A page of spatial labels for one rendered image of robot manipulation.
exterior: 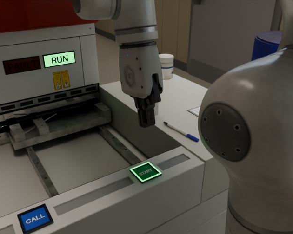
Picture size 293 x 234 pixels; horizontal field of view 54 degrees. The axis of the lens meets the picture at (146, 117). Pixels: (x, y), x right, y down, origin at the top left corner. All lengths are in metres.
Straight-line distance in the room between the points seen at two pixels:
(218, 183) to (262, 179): 0.53
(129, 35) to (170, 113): 0.47
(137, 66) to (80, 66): 0.63
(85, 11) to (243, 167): 0.36
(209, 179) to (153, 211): 0.18
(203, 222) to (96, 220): 0.39
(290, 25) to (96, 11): 0.30
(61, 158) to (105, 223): 0.43
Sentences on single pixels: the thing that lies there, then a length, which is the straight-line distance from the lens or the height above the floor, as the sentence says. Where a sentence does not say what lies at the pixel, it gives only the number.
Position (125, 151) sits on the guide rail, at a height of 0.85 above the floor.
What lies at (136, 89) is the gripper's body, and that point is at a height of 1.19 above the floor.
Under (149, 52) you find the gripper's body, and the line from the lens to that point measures 0.56.
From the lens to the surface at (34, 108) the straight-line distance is 1.15.
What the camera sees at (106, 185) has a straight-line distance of 0.69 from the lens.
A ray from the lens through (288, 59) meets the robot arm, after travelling 0.35.
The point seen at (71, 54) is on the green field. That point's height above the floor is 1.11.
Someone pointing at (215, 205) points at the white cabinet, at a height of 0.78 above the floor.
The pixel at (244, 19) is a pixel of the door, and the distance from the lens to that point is 3.52.
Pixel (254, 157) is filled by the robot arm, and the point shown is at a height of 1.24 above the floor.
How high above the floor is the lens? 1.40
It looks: 28 degrees down
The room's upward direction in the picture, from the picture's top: straight up
